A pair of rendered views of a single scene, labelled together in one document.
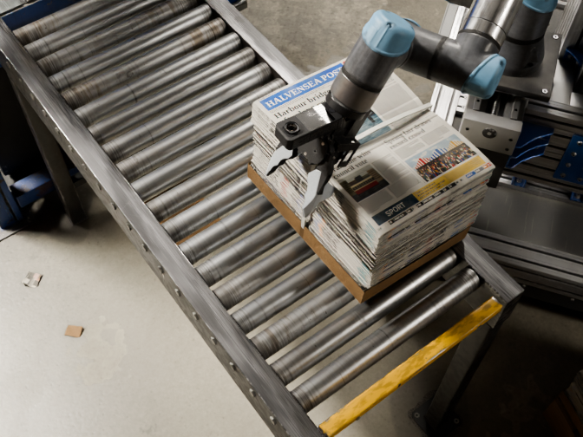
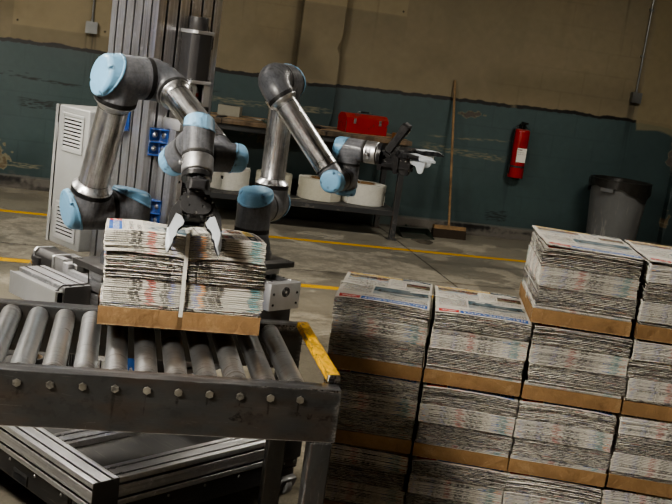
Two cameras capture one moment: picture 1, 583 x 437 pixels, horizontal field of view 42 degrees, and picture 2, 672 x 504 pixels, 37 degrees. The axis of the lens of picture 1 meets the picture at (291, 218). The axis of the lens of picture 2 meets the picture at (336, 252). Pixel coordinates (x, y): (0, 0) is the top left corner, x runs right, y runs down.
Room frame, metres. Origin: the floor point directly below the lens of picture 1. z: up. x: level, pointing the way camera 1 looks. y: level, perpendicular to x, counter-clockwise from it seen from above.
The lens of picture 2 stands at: (-0.44, 1.88, 1.49)
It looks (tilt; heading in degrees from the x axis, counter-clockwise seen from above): 11 degrees down; 295
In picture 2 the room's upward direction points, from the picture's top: 8 degrees clockwise
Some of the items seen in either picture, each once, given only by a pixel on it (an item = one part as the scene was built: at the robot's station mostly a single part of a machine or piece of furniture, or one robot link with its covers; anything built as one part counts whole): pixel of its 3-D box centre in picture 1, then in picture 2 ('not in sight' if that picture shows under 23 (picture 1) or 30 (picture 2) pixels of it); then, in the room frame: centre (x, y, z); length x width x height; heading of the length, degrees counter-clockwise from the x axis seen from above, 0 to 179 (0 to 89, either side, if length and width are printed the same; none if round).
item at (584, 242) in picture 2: not in sight; (585, 241); (0.15, -1.16, 1.06); 0.37 x 0.29 x 0.01; 111
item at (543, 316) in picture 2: not in sight; (571, 307); (0.15, -1.16, 0.86); 0.38 x 0.29 x 0.04; 111
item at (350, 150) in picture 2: not in sight; (350, 150); (0.97, -1.17, 1.21); 0.11 x 0.08 x 0.09; 9
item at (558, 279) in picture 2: not in sight; (577, 279); (0.15, -1.16, 0.95); 0.38 x 0.29 x 0.23; 111
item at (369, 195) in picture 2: not in sight; (301, 164); (3.74, -6.16, 0.55); 1.80 x 0.70 x 1.09; 38
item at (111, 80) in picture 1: (147, 63); not in sight; (1.34, 0.36, 0.77); 0.47 x 0.05 x 0.05; 128
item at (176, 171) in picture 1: (220, 146); (29, 342); (1.08, 0.16, 0.77); 0.47 x 0.05 x 0.05; 128
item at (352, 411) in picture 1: (415, 365); (317, 350); (0.55, -0.23, 0.81); 0.43 x 0.03 x 0.02; 128
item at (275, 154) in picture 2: not in sight; (276, 143); (1.23, -1.13, 1.19); 0.15 x 0.12 x 0.55; 99
